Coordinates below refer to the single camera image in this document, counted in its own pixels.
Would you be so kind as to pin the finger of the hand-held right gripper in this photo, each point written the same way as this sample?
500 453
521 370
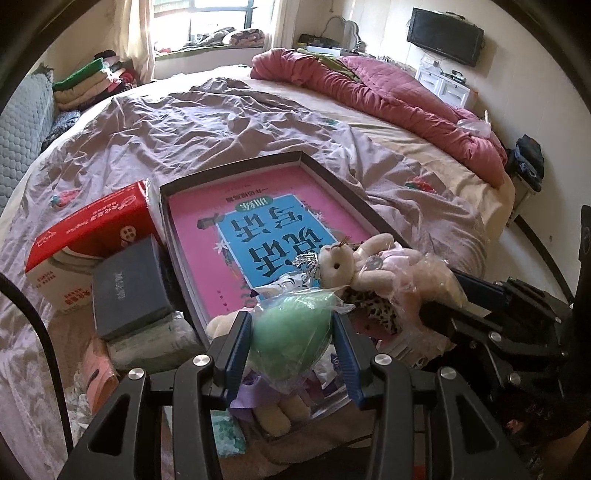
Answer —
452 323
485 290

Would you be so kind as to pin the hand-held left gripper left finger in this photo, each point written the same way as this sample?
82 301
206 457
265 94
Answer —
235 350

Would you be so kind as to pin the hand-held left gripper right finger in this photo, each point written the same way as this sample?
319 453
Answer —
348 364

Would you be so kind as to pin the green soft ball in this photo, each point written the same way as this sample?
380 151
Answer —
291 337

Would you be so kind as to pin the beige teddy bear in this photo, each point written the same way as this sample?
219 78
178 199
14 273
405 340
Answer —
341 267

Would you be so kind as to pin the pink and blue book box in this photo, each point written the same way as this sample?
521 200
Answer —
231 175

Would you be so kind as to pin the leopard print cloth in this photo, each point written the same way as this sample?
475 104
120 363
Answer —
381 314

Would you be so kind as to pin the beige plush with purple ribbon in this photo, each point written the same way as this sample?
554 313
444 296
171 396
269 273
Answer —
277 410

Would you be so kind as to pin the teal printed white packet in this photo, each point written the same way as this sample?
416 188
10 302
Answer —
228 431

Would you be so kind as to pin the pale green mask pack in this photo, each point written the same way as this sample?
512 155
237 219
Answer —
152 344

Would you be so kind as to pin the dark grey box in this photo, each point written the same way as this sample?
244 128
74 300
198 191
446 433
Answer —
129 286

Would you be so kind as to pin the salmon pink packet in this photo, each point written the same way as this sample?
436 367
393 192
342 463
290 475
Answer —
104 374

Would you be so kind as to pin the dark bag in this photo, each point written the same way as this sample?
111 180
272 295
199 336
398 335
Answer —
526 159

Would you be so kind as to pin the round bed with beige sheet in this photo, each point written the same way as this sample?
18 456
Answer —
415 147

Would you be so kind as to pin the white plastic bag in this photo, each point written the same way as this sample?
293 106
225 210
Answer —
473 127

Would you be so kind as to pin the white floral cloth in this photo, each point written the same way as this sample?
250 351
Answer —
78 401

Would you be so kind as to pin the red and white tissue box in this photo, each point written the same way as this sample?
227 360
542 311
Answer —
92 226

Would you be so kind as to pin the white cabinet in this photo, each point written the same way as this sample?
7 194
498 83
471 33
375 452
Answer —
443 85

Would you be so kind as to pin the red quilt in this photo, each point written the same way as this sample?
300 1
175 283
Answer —
392 87

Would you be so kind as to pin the purple printed blanket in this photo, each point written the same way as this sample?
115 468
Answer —
184 124

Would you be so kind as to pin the black television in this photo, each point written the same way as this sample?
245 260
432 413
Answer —
445 34

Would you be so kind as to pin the green cloth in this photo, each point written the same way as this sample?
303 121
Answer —
332 59

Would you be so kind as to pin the dark patterned cloth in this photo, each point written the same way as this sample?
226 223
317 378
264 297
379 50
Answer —
60 127

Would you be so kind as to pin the white scalloped mirror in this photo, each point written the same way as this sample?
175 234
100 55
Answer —
344 32

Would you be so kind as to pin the pile of folded clothes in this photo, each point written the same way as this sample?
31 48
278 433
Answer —
92 85

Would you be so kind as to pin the grey quilted headboard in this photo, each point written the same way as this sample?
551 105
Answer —
23 129

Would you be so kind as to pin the clothes on windowsill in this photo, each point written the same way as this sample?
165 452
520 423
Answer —
231 37

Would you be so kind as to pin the beige curtain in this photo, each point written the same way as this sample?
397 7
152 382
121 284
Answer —
141 37
277 23

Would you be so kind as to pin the window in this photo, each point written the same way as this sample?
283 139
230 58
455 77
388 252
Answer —
207 18

